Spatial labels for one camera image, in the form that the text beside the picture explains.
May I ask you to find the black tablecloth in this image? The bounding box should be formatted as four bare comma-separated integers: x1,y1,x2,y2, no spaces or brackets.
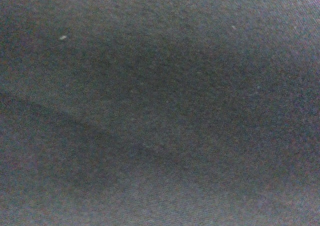
0,0,320,225

